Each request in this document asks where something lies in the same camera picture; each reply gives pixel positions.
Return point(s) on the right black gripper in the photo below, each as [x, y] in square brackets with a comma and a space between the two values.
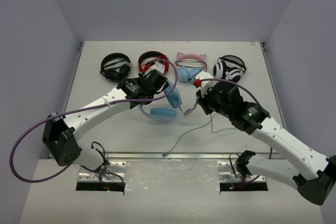
[202, 100]

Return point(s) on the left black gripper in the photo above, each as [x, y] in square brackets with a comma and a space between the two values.
[159, 79]

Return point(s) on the large light blue headphones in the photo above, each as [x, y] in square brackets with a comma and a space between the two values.
[167, 113]

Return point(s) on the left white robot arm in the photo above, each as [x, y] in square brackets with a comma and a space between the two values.
[62, 133]

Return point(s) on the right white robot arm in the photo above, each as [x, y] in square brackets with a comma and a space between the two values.
[309, 172]

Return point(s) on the red headphones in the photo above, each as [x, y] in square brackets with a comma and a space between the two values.
[145, 60]

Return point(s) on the black white striped headphones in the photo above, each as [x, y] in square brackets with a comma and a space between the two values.
[229, 67]

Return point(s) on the pink cat ear headphones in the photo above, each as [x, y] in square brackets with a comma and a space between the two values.
[189, 66]

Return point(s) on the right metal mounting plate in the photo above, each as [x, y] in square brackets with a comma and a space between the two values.
[226, 175]

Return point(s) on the metal mounting plate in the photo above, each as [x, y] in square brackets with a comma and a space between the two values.
[226, 175]
[112, 174]

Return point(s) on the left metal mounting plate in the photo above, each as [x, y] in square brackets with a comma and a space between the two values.
[112, 174]

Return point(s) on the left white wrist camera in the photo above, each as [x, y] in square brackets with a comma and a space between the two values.
[156, 65]

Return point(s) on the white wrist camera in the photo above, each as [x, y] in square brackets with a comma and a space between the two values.
[204, 81]
[156, 65]

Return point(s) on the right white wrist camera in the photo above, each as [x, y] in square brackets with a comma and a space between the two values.
[204, 81]

